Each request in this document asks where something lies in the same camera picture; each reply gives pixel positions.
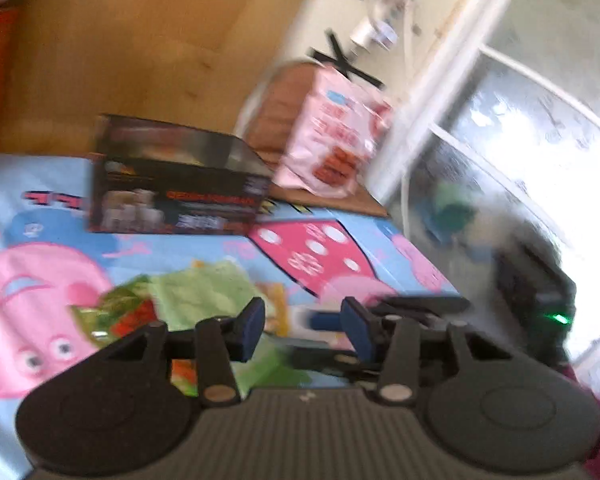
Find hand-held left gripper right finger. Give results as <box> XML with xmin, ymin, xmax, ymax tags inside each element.
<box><xmin>340</xmin><ymin>296</ymin><xmax>512</xmax><ymax>406</ymax></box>

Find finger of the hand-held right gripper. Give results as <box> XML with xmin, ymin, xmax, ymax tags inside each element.
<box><xmin>375</xmin><ymin>295</ymin><xmax>473</xmax><ymax>319</ymax></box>
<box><xmin>286</xmin><ymin>310</ymin><xmax>381</xmax><ymax>378</ymax></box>

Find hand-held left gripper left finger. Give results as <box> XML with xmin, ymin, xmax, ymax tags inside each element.
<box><xmin>101</xmin><ymin>297</ymin><xmax>267</xmax><ymax>409</ymax></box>

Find yellow snack packet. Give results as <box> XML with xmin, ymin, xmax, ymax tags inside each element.
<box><xmin>257</xmin><ymin>281</ymin><xmax>292</xmax><ymax>337</ymax></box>

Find light green snack packet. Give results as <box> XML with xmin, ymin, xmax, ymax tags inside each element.
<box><xmin>149</xmin><ymin>259</ymin><xmax>263</xmax><ymax>333</ymax></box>

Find green and red snack packet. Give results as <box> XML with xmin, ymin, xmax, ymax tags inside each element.
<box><xmin>71</xmin><ymin>275</ymin><xmax>157</xmax><ymax>348</ymax></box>

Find dark printed storage box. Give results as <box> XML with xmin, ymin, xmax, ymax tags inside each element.
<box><xmin>87</xmin><ymin>114</ymin><xmax>275</xmax><ymax>237</ymax></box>

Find green cloth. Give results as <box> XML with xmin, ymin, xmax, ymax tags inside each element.
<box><xmin>422</xmin><ymin>182</ymin><xmax>477</xmax><ymax>247</ymax></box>

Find glass window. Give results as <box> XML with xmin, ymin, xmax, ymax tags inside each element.
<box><xmin>395</xmin><ymin>42</ymin><xmax>600</xmax><ymax>376</ymax></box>

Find pink snack bag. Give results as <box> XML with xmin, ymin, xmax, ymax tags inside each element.
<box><xmin>274</xmin><ymin>67</ymin><xmax>395</xmax><ymax>197</ymax></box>

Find wooden chair with brown cushion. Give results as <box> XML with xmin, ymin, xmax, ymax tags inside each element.
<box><xmin>236</xmin><ymin>59</ymin><xmax>392</xmax><ymax>218</ymax></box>

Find printed blanket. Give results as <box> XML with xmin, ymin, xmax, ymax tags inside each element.
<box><xmin>0</xmin><ymin>154</ymin><xmax>463</xmax><ymax>480</ymax></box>

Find black tape strips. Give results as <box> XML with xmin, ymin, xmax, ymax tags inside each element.
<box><xmin>309</xmin><ymin>0</ymin><xmax>438</xmax><ymax>88</ymax></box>

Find wooden headboard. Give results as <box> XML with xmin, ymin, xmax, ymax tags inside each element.
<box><xmin>0</xmin><ymin>0</ymin><xmax>323</xmax><ymax>158</ymax></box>

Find white wall charger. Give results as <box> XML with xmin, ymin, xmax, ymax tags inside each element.
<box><xmin>349</xmin><ymin>15</ymin><xmax>398</xmax><ymax>52</ymax></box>

